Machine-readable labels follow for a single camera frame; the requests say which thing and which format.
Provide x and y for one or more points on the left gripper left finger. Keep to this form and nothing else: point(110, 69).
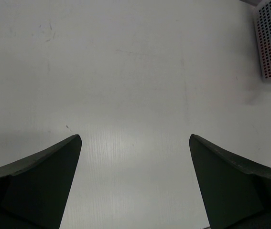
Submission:
point(34, 190)

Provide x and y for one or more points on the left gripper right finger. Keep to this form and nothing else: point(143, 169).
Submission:
point(236, 191)

